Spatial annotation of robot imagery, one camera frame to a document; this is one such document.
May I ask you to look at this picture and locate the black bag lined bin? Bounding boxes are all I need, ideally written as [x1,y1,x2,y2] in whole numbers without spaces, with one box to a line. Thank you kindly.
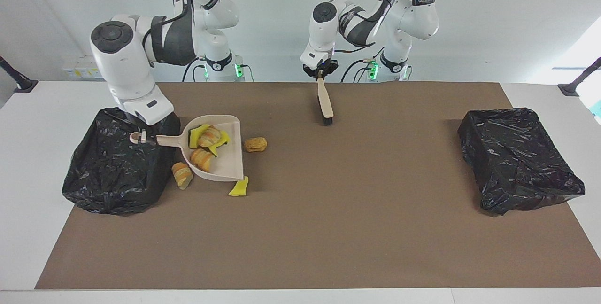
[62,105,182,215]
[457,107,586,216]

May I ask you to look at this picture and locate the notched yellow sponge piece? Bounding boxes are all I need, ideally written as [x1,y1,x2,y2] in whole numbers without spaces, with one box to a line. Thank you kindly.
[209,130,231,157]

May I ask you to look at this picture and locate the brown peanut shaped piece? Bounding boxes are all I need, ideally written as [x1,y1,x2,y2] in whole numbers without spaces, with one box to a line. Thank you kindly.
[243,137,268,153]

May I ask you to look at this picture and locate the pale crumbly cracker piece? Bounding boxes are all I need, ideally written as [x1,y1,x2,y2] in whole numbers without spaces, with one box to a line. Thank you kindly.
[197,125,222,148]

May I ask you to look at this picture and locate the black clamp stand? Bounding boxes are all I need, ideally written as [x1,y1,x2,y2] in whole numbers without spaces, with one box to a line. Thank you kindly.
[0,55,39,94]
[557,57,601,97]

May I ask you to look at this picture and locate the white wall socket box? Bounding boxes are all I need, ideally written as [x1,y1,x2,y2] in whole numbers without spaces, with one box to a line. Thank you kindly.
[61,55,114,79]

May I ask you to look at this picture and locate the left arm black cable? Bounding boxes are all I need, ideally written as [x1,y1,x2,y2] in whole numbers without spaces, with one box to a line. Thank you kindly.
[331,0,395,55]

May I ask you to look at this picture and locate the black base cable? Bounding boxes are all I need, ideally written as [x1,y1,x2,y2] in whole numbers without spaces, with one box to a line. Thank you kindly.
[341,59,372,83]
[182,56,208,82]

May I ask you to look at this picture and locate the brown table mat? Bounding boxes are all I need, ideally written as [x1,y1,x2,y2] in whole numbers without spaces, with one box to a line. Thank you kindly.
[35,82,601,290]

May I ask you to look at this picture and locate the beige plastic dustpan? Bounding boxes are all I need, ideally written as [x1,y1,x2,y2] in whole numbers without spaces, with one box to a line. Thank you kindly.
[130,115,245,182]

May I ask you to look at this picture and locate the beige brush with black bristles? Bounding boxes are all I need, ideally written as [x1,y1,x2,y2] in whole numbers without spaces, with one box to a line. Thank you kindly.
[316,77,335,126]

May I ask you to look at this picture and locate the green and yellow sponge piece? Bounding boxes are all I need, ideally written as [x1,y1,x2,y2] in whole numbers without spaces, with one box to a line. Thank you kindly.
[188,124,212,150]

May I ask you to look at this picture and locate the orange striped bread piece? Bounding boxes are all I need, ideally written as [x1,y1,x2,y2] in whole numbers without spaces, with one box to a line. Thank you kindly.
[171,162,194,190]
[190,148,216,173]

